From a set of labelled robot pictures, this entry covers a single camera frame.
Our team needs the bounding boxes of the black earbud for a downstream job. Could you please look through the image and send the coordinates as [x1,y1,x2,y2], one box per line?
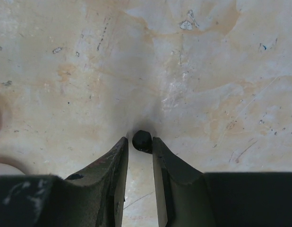
[132,130,152,154]

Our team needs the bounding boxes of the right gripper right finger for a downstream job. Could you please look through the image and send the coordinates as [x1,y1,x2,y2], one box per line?
[153,137,292,227]

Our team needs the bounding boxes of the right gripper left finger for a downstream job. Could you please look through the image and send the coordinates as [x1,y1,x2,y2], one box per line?
[0,137,129,227]

